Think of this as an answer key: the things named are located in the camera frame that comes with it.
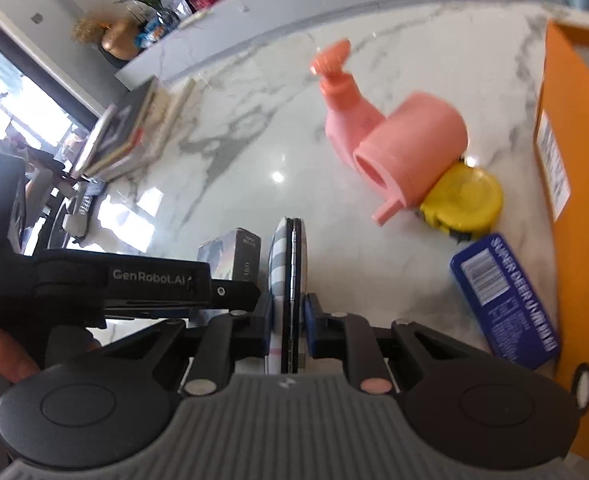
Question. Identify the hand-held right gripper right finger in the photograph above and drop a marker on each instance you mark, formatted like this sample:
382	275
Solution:
310	325

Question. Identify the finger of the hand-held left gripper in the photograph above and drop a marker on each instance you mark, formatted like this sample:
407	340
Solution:
234	294

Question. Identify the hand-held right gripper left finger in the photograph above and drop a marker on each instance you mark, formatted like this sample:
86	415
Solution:
268	325

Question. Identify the dark printed card box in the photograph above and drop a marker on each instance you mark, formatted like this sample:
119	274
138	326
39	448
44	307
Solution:
229	255

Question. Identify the blue rectangular box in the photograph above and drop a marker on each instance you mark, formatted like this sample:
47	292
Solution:
504	300

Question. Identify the yellow tape measure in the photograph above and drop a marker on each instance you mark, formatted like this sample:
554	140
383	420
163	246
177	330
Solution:
464	200

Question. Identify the pink pump bottle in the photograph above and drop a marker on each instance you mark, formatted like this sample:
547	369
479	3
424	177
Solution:
344	120

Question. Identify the pink cup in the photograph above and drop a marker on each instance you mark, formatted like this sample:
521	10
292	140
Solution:
414	145

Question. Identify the orange cardboard box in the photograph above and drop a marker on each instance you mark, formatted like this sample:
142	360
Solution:
584	160

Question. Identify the person's left hand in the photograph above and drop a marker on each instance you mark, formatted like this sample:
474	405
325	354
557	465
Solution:
4	357

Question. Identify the stack of books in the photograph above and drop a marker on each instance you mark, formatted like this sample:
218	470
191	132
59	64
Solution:
164	120

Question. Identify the black book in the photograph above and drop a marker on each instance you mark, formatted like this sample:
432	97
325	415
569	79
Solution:
129	110

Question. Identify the gold vase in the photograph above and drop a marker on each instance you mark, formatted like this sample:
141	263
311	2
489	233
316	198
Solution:
122	40

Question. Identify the blue snack packets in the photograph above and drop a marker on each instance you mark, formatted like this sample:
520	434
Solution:
154	30

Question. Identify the dried flower bunch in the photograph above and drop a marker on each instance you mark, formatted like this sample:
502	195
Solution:
89	27

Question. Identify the wall switch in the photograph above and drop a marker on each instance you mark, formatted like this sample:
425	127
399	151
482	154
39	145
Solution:
38	17

